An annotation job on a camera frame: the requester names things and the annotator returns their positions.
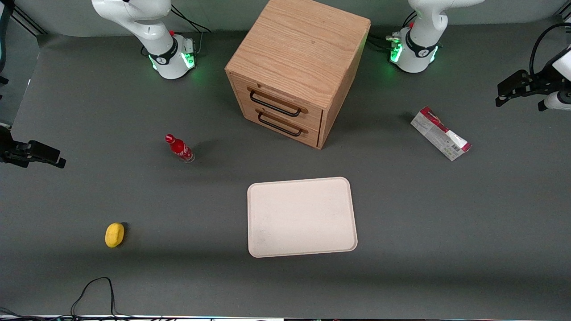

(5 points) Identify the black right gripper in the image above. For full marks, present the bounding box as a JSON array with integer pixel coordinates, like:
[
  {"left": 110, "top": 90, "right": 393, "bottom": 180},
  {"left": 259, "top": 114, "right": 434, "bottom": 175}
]
[{"left": 0, "top": 127, "right": 67, "bottom": 169}]

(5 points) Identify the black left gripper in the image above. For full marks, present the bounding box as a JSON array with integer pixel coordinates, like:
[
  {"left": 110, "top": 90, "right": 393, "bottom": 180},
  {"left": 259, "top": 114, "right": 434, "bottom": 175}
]
[{"left": 495, "top": 67, "right": 564, "bottom": 107}]

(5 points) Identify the red cookie box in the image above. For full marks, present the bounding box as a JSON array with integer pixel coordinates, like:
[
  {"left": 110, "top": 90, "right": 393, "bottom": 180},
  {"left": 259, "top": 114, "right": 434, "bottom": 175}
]
[{"left": 410, "top": 106, "right": 472, "bottom": 161}]

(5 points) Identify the beige plastic tray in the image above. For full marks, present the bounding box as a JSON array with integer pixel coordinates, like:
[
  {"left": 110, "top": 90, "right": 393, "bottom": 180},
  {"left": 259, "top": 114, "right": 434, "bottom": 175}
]
[{"left": 247, "top": 177, "right": 358, "bottom": 259}]

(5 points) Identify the yellow lemon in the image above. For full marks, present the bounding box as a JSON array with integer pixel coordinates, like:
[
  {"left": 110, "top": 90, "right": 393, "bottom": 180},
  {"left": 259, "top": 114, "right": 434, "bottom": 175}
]
[{"left": 105, "top": 222, "right": 125, "bottom": 248}]

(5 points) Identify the red cola bottle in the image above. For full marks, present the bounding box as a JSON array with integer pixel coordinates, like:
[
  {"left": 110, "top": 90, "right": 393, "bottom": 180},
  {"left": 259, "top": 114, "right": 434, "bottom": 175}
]
[{"left": 165, "top": 134, "right": 196, "bottom": 164}]

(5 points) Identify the wooden drawer front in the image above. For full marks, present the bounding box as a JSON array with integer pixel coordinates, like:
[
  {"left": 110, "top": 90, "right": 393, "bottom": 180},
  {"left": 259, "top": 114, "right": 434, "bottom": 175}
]
[
  {"left": 231, "top": 74, "right": 323, "bottom": 133},
  {"left": 239, "top": 99, "right": 321, "bottom": 148}
]

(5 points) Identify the wooden drawer cabinet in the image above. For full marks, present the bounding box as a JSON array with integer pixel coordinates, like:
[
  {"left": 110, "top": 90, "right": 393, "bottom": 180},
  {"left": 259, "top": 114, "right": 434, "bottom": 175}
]
[{"left": 225, "top": 0, "right": 372, "bottom": 150}]

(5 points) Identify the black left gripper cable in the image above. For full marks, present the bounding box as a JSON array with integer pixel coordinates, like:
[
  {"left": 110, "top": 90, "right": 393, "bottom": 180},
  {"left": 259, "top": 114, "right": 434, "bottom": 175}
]
[{"left": 530, "top": 22, "right": 571, "bottom": 75}]

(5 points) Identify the black left arm base cable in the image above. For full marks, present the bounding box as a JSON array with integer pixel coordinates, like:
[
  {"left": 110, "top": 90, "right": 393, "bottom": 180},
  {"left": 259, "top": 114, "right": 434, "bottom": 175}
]
[{"left": 368, "top": 11, "right": 418, "bottom": 50}]

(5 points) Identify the black arm base cable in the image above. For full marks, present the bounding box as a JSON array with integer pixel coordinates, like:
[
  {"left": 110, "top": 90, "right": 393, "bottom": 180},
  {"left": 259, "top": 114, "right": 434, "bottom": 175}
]
[
  {"left": 170, "top": 4, "right": 212, "bottom": 54},
  {"left": 368, "top": 11, "right": 418, "bottom": 50}
]

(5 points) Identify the thin black looped cable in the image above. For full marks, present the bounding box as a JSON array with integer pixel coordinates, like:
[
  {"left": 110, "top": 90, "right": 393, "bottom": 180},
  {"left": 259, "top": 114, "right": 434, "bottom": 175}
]
[{"left": 0, "top": 277, "right": 134, "bottom": 321}]

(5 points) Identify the black right arm base cable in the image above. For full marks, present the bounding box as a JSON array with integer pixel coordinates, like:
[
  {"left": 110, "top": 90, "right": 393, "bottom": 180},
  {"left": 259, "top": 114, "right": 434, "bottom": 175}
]
[{"left": 170, "top": 4, "right": 212, "bottom": 54}]

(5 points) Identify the black drawer handle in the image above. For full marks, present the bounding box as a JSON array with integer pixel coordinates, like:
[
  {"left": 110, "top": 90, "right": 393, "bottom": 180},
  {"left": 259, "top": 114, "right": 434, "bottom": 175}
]
[
  {"left": 248, "top": 87, "right": 309, "bottom": 118},
  {"left": 256, "top": 109, "right": 309, "bottom": 137}
]

